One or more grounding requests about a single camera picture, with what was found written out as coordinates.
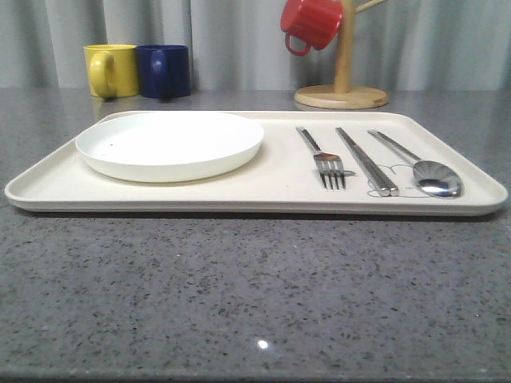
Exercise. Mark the silver metal fork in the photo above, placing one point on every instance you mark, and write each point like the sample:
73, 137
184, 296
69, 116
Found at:
329, 166

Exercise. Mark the white round plate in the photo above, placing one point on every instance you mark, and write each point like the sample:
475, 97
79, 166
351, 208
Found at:
164, 147

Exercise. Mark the silver metal spoon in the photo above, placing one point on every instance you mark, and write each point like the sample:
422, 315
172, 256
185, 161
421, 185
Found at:
431, 177

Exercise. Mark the cream rabbit serving tray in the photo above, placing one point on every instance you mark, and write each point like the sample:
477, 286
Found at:
281, 177

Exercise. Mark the wooden mug tree stand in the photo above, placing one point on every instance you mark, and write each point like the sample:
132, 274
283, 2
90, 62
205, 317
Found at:
342, 94

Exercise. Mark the dark blue mug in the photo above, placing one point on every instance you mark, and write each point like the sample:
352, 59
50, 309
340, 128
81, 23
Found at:
163, 71

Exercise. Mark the red ribbed mug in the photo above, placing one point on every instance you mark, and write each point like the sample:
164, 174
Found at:
310, 24

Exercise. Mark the yellow mug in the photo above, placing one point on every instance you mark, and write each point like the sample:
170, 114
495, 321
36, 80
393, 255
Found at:
112, 70

